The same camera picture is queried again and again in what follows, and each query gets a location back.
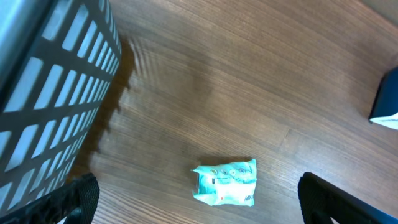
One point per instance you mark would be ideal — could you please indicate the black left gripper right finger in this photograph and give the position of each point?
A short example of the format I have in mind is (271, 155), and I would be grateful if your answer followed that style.
(322, 202)

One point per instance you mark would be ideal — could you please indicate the white barcode scanner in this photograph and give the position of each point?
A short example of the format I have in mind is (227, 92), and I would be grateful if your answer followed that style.
(384, 110)

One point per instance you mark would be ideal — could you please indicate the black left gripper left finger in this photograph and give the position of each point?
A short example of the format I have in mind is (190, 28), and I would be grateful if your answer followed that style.
(75, 202)

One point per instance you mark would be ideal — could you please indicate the grey plastic basket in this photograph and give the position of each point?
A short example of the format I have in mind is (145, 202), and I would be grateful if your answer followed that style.
(58, 59)

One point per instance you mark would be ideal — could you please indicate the teal tissue pack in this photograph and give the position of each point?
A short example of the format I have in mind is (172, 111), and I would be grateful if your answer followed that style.
(227, 184)

